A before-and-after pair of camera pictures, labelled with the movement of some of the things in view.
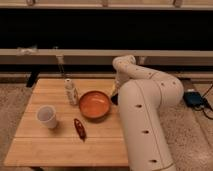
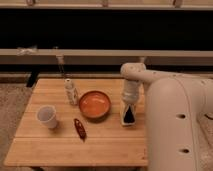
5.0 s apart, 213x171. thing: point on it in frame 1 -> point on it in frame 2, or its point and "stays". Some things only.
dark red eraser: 80,129 stays
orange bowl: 94,105 stays
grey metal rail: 51,56 stays
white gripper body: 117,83 -> 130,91
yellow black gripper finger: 115,99 -> 134,113
